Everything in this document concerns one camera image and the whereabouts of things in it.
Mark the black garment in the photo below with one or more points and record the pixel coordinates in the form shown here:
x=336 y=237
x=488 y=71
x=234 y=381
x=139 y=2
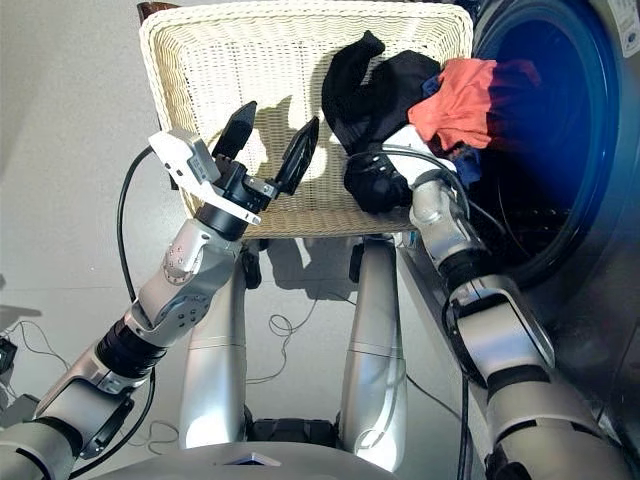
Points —
x=360 y=100

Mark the orange garment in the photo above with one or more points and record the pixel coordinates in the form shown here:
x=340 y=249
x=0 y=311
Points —
x=455 y=107

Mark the navy blue garment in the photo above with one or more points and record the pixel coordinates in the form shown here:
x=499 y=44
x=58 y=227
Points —
x=467 y=167

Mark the pale woven basket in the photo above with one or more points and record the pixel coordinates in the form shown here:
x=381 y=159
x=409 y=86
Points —
x=225 y=60

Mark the grey washing machine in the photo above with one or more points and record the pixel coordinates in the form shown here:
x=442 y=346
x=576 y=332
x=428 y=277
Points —
x=575 y=200

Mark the silver robot leg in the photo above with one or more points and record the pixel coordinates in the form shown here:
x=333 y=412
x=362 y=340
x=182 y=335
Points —
x=375 y=360
x=215 y=360

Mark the grey robot torso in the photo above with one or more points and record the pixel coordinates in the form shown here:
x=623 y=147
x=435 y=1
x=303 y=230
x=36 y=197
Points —
x=200 y=465

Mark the grey floor box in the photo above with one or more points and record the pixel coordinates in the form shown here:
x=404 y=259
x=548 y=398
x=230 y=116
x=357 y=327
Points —
x=20 y=410

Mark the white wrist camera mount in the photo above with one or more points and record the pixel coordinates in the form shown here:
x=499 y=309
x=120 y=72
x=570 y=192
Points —
x=175 y=150
x=415 y=145

